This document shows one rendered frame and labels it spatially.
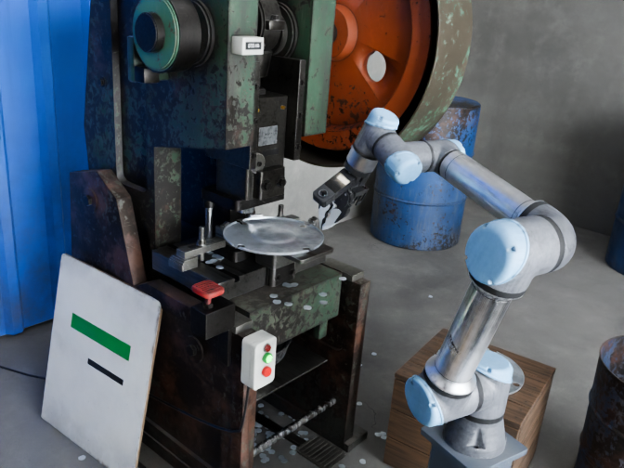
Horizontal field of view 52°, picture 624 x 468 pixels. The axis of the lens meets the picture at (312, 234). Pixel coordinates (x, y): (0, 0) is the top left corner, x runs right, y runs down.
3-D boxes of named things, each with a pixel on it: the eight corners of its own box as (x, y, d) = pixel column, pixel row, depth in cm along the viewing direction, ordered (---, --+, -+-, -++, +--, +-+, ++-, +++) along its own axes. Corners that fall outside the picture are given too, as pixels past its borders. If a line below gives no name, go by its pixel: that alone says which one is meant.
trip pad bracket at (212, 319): (234, 366, 168) (236, 298, 161) (204, 380, 161) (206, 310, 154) (218, 357, 171) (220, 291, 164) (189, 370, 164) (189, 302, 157)
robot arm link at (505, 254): (472, 424, 149) (576, 238, 118) (422, 442, 142) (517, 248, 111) (442, 385, 157) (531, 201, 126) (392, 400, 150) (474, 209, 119)
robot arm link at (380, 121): (383, 123, 148) (366, 102, 153) (362, 162, 154) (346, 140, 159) (409, 126, 152) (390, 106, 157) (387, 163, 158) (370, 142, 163)
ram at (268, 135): (293, 195, 187) (300, 92, 176) (256, 204, 176) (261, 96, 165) (253, 180, 197) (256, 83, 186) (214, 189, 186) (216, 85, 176)
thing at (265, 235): (273, 213, 204) (273, 210, 204) (344, 239, 187) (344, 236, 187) (201, 232, 183) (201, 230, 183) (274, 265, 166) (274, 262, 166)
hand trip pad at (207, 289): (226, 315, 159) (227, 287, 156) (207, 323, 154) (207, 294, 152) (207, 305, 163) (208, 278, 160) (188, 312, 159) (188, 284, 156)
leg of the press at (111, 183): (256, 522, 186) (271, 232, 154) (227, 544, 178) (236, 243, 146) (85, 386, 242) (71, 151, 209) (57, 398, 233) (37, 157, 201)
